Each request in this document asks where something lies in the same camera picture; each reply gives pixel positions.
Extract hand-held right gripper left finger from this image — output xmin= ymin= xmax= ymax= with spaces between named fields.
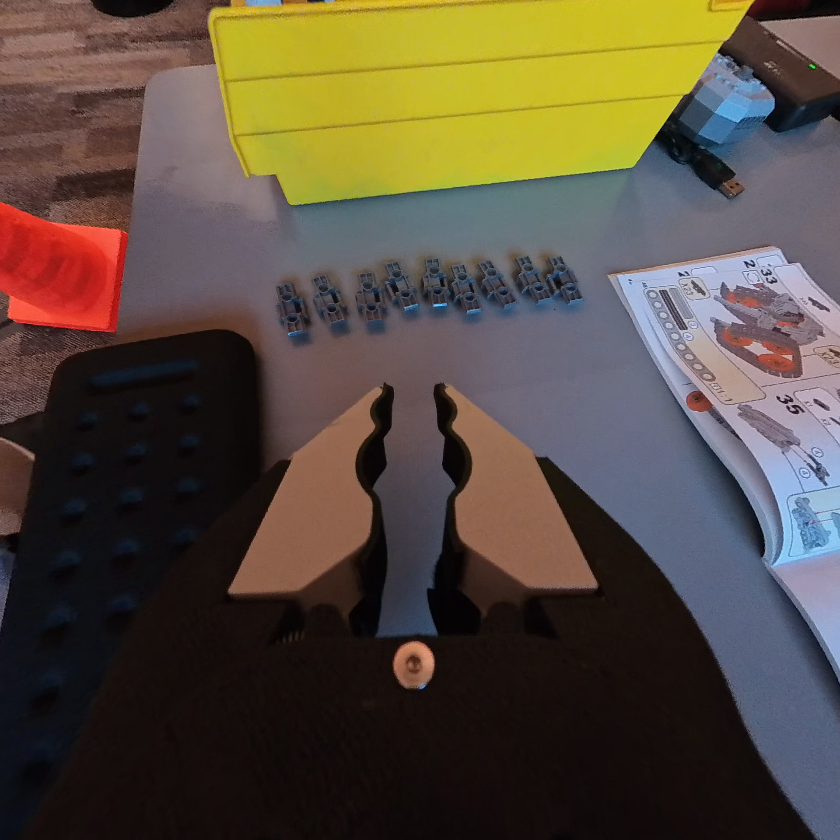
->
xmin=227 ymin=382 xmax=395 ymax=634

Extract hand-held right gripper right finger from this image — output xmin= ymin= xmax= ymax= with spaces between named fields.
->
xmin=430 ymin=382 xmax=600 ymax=624

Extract row of grey connector bricks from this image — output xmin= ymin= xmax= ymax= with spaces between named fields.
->
xmin=274 ymin=255 xmax=586 ymax=341

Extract yellow storage bin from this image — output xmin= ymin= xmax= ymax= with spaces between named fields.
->
xmin=209 ymin=0 xmax=756 ymax=206

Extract open instruction booklet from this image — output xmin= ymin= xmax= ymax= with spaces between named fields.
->
xmin=609 ymin=246 xmax=840 ymax=686

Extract orange traffic cone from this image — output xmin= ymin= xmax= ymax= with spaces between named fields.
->
xmin=0 ymin=202 xmax=129 ymax=332

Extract grey toy battery hub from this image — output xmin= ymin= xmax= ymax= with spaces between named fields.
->
xmin=676 ymin=52 xmax=777 ymax=148

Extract black power adapter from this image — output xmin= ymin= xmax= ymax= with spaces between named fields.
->
xmin=718 ymin=14 xmax=840 ymax=132

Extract black USB cable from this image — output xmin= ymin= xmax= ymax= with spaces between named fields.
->
xmin=659 ymin=128 xmax=746 ymax=201

